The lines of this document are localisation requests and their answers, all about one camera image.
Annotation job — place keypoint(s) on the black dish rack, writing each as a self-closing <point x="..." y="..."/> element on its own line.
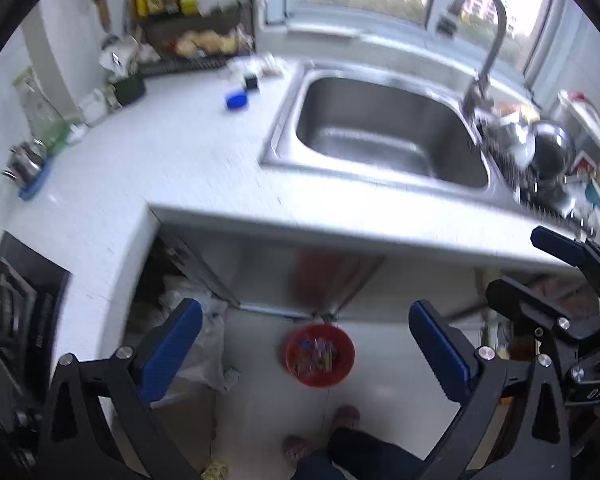
<point x="545" y="200"/>

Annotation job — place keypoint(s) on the white bowl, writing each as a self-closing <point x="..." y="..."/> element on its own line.
<point x="521" y="147"/>

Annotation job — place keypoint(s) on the blue round lid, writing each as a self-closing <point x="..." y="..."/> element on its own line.
<point x="237" y="101"/>

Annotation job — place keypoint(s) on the stainless steel sink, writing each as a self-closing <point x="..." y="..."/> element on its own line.
<point x="380" y="125"/>

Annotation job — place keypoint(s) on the clear plastic bag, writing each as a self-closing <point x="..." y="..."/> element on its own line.
<point x="205" y="340"/>

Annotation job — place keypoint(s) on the green tinted glass vase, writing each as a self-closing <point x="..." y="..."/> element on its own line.
<point x="42" y="115"/>

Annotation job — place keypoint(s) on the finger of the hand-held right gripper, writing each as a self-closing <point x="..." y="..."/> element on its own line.
<point x="550" y="239"/>
<point x="525" y="305"/>

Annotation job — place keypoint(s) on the person's dark blue trousers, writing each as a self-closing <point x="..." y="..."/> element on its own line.
<point x="365" y="457"/>

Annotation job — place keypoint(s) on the dark green utensil cup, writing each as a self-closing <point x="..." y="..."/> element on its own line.
<point x="130" y="90"/>

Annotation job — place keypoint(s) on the steel gooseneck faucet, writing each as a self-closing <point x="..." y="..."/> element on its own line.
<point x="490" y="55"/>

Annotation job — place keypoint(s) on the pile of ginger roots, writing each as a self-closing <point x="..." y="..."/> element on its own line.
<point x="210" y="42"/>

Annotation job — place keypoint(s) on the blue coaster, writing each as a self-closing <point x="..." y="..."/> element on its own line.
<point x="36" y="185"/>

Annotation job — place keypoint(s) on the yellow crumpled wrapper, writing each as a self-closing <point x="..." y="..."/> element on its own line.
<point x="216" y="471"/>

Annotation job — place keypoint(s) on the small steel teapot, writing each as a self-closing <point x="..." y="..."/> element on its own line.
<point x="26" y="162"/>

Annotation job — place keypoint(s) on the white lidded jar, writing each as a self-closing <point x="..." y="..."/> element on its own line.
<point x="94" y="107"/>

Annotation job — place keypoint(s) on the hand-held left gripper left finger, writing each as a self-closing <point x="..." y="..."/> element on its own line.
<point x="172" y="350"/>

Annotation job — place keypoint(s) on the white and red rice cooker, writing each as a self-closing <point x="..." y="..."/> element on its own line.
<point x="587" y="120"/>

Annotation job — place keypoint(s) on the pink patterned slipper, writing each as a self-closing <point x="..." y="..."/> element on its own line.
<point x="346" y="417"/>
<point x="296" y="450"/>

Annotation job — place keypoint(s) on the red plastic basin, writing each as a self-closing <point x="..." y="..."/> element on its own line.
<point x="295" y="342"/>

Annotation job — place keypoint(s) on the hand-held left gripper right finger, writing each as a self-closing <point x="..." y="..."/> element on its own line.
<point x="437" y="355"/>

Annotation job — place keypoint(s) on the pile of metal bowls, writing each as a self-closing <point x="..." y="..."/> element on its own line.
<point x="552" y="152"/>

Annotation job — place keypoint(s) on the small black box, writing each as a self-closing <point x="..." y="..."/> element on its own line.
<point x="251" y="82"/>

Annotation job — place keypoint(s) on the pile of small colourful wrappers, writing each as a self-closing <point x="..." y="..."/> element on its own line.
<point x="317" y="355"/>

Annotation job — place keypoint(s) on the teal bowl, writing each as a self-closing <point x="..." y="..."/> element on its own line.
<point x="596" y="195"/>

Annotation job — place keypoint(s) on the black gas stove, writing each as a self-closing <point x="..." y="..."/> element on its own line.
<point x="30" y="310"/>

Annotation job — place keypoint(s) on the steel bowl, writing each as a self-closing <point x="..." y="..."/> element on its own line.
<point x="500" y="132"/>

